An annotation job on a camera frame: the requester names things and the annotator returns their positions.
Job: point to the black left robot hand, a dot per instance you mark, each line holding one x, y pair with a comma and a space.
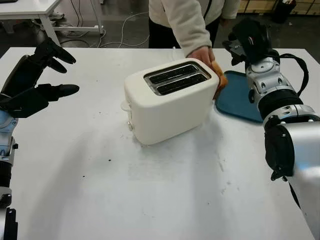
22, 75

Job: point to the cream two-slot toaster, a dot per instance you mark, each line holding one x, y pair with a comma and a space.
170, 112

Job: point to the person's right hand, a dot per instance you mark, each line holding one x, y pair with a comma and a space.
202, 56

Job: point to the wooden crate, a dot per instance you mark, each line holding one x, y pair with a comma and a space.
257, 5

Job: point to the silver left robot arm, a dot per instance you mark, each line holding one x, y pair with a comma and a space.
5, 135

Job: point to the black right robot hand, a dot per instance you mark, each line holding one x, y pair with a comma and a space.
252, 37

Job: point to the person's left hand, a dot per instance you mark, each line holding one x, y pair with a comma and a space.
226, 22

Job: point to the white sneaker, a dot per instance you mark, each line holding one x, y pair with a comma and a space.
58, 15

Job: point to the blue plastic tray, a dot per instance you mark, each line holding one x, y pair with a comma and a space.
237, 100

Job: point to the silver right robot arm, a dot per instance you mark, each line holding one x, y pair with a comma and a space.
287, 112

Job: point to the white office desk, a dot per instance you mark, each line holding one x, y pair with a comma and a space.
25, 8

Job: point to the person in beige jacket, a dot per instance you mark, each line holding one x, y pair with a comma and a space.
180, 15

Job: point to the toast slice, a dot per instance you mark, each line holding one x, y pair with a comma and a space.
221, 75

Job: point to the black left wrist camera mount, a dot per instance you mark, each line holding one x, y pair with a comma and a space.
10, 107

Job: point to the beige-sleeved right forearm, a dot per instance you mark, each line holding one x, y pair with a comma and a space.
192, 35

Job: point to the black trash bin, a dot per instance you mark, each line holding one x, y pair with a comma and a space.
282, 12

